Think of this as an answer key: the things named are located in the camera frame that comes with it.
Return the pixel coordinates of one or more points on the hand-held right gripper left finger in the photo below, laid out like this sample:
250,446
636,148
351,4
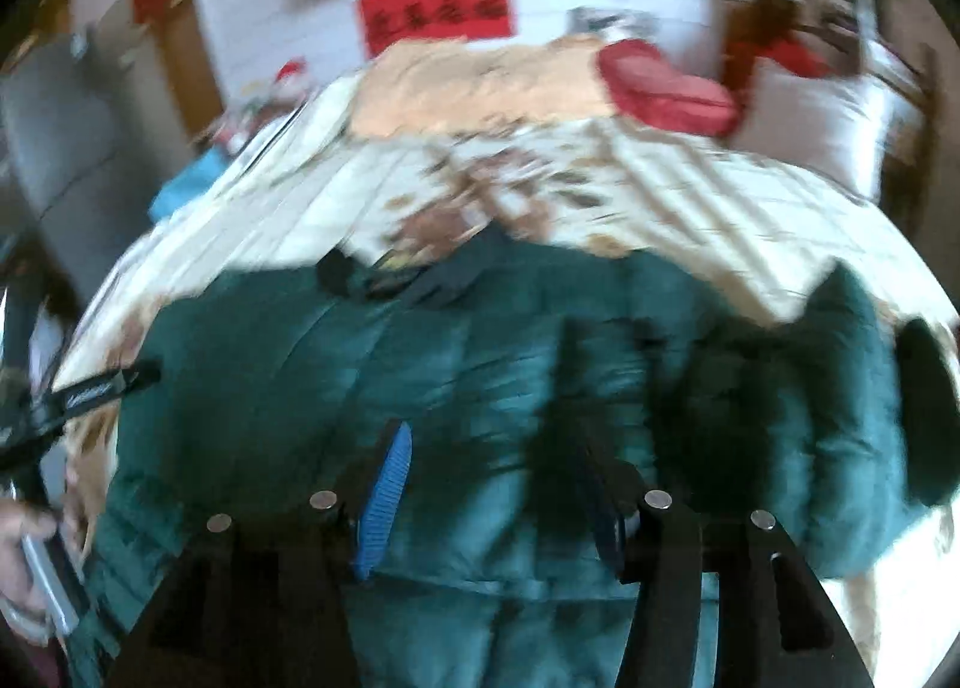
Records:
384,489

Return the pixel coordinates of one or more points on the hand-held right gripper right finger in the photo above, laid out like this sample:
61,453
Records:
609,542

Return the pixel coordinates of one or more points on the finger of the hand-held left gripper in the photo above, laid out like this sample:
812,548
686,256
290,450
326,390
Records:
105,388

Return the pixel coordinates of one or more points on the dark green puffer jacket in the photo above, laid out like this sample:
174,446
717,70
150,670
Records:
487,373

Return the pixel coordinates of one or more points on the person's left hand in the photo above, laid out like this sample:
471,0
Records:
16,530

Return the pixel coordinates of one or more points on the grey refrigerator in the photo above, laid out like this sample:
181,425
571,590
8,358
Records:
60,133

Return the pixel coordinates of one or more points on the floral checked bed sheet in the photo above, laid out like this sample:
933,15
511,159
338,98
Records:
300,201

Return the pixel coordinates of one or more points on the wooden cabinet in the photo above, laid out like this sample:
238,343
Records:
196,58

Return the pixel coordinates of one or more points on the plush toy with red hat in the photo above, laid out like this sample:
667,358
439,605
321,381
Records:
289,77

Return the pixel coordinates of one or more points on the beige fringed pillow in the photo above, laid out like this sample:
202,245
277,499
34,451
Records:
480,88

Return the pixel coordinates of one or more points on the red pillow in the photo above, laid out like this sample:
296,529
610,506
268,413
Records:
660,88

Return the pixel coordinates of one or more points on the white pillow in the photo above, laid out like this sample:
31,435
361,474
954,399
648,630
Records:
832,126

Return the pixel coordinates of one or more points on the red cloth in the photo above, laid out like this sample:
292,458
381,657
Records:
780,54

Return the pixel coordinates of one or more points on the red wall banner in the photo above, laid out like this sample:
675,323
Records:
439,13

